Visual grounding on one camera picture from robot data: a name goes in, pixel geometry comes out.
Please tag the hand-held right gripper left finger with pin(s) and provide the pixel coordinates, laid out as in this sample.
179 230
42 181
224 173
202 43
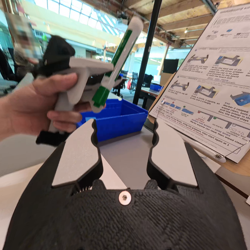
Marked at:
78 156

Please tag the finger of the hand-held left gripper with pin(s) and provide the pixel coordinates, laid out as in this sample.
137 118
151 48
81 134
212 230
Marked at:
91 65
117 82

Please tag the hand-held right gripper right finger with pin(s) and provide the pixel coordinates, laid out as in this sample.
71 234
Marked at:
171 160

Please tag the green whiteboard marker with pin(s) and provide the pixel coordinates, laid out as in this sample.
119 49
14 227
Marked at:
125 45

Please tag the blue plastic bin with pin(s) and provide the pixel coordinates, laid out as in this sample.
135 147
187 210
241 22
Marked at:
121 121

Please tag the white whiteboard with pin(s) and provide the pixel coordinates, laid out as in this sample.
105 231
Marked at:
15 191

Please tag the person's left hand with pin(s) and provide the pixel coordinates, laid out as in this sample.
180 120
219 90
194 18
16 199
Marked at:
29 109

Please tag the blue storage bin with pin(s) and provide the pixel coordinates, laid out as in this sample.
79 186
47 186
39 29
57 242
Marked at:
156 87

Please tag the black metal pole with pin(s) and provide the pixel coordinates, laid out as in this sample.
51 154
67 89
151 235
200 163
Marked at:
148 48

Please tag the cardboard box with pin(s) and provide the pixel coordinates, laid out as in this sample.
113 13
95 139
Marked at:
167 79

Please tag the black monitor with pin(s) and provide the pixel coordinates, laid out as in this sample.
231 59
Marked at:
171 66

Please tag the wooden instruction display board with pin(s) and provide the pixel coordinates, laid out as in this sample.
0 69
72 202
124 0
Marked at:
214 78

